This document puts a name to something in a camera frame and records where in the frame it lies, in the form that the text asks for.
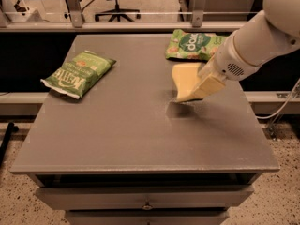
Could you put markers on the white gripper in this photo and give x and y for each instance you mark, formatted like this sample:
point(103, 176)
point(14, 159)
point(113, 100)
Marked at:
point(229, 61)

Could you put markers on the yellow sponge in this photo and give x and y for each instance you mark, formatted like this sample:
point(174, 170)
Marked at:
point(185, 77)

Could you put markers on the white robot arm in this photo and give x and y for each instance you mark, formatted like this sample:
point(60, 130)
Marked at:
point(272, 32)

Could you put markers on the green rice chip bag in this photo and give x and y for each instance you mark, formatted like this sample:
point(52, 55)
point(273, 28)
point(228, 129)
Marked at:
point(193, 46)

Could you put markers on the green Kettle chip bag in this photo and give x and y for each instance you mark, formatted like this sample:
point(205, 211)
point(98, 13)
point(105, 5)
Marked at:
point(74, 78)

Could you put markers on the grey cabinet with drawers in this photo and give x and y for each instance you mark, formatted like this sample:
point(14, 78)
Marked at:
point(127, 143)

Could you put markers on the metal drawer knob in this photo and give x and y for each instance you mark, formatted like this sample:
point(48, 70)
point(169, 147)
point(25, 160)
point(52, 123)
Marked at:
point(147, 207)

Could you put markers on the black pole at left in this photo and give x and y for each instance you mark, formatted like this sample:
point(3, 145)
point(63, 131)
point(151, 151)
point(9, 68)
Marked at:
point(11, 127)

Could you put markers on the metal railing frame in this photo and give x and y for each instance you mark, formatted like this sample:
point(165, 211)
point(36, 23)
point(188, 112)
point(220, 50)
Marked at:
point(88, 16)

